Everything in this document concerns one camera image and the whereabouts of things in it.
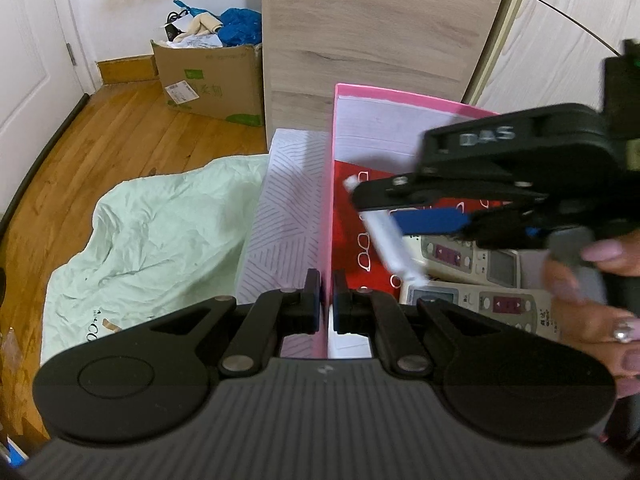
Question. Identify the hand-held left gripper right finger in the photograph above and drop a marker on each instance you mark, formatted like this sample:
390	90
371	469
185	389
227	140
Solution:
341	310

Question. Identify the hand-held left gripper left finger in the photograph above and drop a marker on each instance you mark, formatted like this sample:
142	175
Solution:
312	305

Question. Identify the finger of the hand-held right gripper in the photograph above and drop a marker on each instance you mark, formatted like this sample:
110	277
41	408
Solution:
400	192
430	220

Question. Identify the slim white remote control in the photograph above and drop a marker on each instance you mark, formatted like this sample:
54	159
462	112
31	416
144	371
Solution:
395	255

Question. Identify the pink cardboard box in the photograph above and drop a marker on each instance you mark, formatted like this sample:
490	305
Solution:
327	210

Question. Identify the beige remote control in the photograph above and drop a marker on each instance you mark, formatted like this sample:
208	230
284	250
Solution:
495	265
465	305

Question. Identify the person's right hand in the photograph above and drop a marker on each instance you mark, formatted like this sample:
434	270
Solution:
590	325

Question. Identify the red printed pouch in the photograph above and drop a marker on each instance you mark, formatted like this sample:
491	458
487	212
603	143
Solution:
350	240

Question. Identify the white patterned bedsheet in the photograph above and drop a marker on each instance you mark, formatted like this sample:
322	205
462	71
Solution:
285	220

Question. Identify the light wooden wardrobe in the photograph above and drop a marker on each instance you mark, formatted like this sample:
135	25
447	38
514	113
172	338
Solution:
560	25

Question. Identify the wooden shelf cabinet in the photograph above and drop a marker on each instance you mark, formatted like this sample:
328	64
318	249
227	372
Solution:
370	35

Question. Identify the light green cloth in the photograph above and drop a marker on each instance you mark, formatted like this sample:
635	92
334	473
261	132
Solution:
150	250

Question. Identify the brown cardboard box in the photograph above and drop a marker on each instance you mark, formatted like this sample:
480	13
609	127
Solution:
215	85

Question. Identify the blue plastic bag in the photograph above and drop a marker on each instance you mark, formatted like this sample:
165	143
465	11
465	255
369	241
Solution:
242	27

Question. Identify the black door draft stopper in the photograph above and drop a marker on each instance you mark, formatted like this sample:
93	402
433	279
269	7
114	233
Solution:
45	145

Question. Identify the white room door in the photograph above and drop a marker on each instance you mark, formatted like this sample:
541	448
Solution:
30	60

